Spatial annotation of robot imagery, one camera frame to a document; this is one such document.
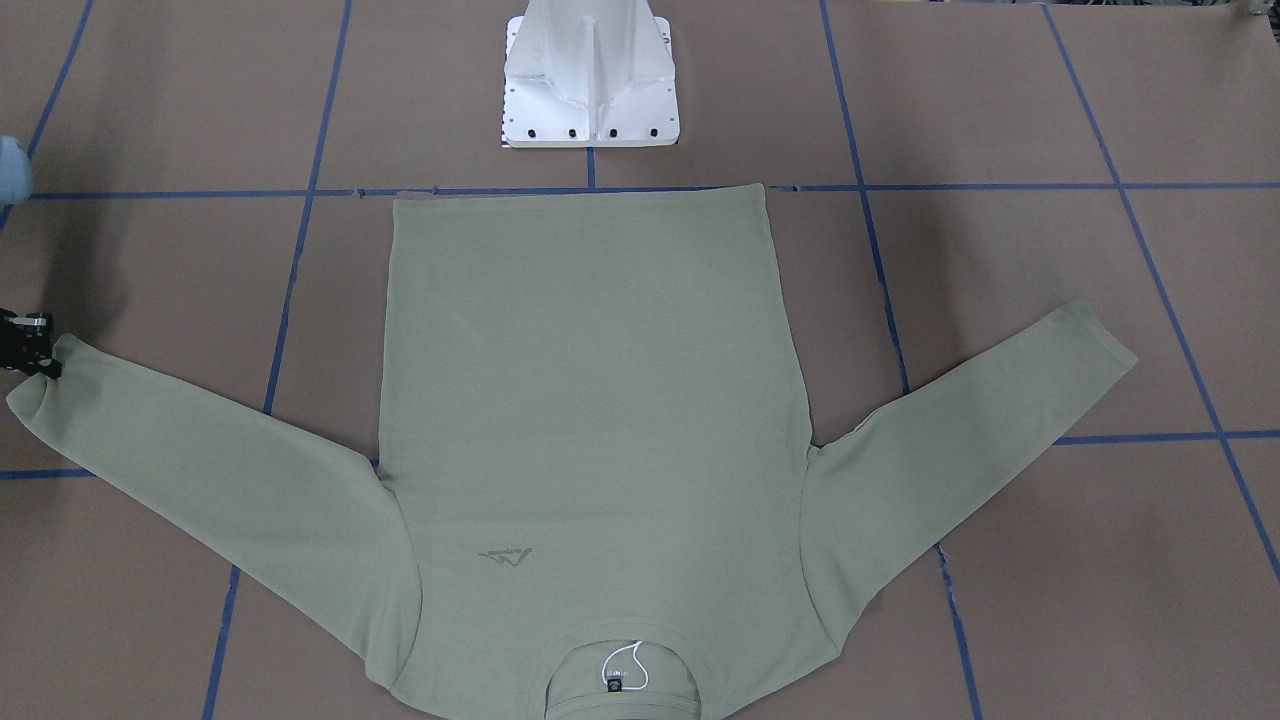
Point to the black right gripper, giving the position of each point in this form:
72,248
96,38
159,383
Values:
26,345

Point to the olive green long-sleeve shirt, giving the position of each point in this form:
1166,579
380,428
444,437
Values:
597,494

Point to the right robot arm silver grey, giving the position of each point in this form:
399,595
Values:
16,176

